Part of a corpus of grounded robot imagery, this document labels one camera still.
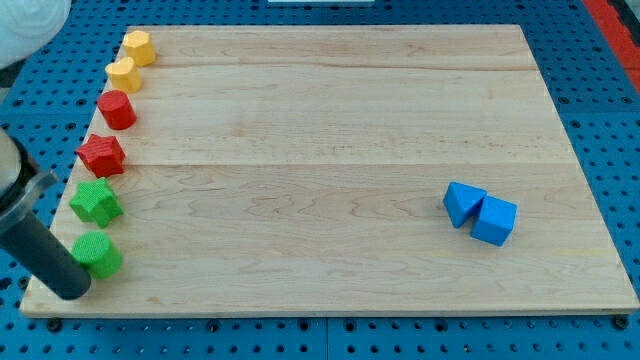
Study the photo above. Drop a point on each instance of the red star block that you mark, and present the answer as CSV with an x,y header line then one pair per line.
x,y
102,155

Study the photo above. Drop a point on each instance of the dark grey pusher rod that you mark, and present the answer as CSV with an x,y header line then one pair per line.
x,y
31,244

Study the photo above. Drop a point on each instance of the blue triangle block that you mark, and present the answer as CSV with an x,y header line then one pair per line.
x,y
462,201

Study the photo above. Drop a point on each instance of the yellow hexagon block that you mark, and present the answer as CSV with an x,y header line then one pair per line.
x,y
139,46

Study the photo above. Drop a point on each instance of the red cylinder block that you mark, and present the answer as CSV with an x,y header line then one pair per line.
x,y
116,109

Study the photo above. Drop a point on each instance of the green star block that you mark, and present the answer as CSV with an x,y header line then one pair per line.
x,y
96,202

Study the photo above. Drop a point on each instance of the blue cube block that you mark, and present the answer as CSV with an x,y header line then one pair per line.
x,y
495,221

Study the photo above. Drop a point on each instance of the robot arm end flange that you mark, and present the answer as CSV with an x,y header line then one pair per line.
x,y
22,182

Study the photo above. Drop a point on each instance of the wooden board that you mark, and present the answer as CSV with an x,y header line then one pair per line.
x,y
300,171

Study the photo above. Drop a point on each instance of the yellow heart block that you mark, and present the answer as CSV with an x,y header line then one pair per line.
x,y
124,75

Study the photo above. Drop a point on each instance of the green cylinder block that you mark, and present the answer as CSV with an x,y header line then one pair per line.
x,y
97,253

